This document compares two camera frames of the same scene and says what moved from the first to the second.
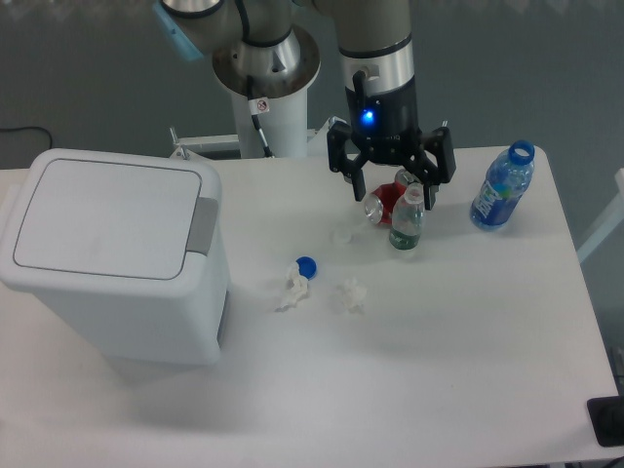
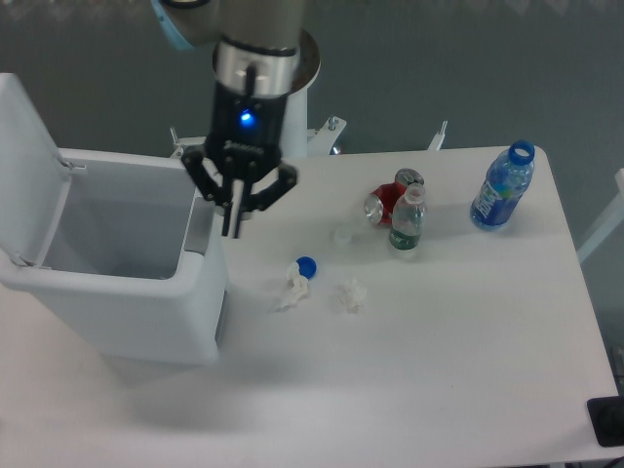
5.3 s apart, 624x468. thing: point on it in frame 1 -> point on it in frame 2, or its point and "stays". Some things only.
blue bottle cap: (307, 267) stays
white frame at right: (614, 218) stays
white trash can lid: (110, 218) -> (34, 178)
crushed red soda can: (379, 205) stays
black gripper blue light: (385, 128) -> (245, 139)
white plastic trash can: (130, 244) stays
